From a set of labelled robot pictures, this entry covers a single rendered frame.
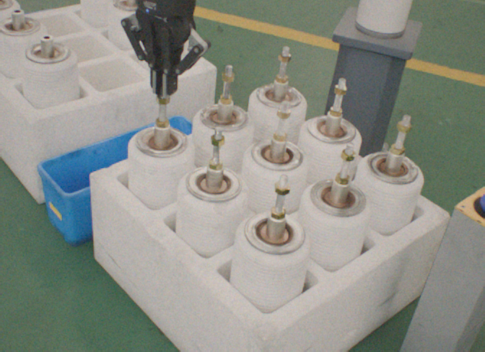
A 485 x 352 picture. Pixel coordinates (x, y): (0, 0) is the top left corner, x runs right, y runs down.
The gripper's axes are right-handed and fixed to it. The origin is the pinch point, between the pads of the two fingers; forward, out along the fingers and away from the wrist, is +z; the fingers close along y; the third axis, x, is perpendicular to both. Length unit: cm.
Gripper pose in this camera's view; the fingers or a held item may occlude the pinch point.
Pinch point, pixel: (164, 81)
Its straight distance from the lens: 88.7
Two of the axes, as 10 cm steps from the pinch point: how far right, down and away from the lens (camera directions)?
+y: 8.6, 3.7, -3.6
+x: 5.1, -4.8, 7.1
